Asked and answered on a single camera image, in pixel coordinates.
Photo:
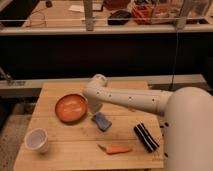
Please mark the black object on bench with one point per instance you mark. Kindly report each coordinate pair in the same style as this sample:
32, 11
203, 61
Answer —
119, 17

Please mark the orange toy carrot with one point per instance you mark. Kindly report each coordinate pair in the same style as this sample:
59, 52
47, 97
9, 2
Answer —
114, 149

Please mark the orange plastic crate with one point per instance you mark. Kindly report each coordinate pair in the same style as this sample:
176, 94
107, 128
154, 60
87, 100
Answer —
141, 14

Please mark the orange ceramic bowl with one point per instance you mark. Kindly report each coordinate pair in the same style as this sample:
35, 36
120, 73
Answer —
71, 108

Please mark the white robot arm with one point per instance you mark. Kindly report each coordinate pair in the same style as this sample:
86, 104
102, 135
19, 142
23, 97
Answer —
187, 113

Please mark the grey metal post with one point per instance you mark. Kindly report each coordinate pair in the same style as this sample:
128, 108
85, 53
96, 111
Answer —
185, 9
88, 15

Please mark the black white striped cloth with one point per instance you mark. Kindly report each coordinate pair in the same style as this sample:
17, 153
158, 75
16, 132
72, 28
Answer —
145, 137

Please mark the white paper sheet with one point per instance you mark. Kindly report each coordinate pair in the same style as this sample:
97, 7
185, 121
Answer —
76, 8

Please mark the white paper cup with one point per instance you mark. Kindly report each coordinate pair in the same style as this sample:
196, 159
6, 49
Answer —
37, 140

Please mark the grey metal post right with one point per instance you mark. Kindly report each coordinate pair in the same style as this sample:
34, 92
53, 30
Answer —
185, 9

